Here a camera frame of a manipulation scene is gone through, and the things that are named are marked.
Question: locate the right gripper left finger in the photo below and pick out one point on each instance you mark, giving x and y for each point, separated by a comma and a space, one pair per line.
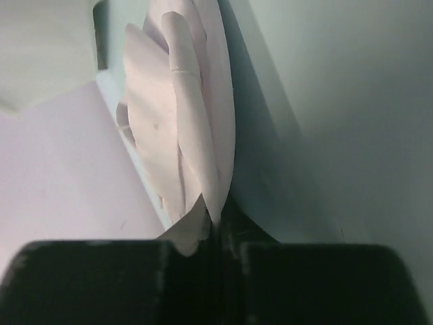
160, 281

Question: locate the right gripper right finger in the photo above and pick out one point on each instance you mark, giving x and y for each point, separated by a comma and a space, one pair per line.
268, 282

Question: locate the white long sleeve shirt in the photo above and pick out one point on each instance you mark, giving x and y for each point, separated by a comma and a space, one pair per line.
177, 110

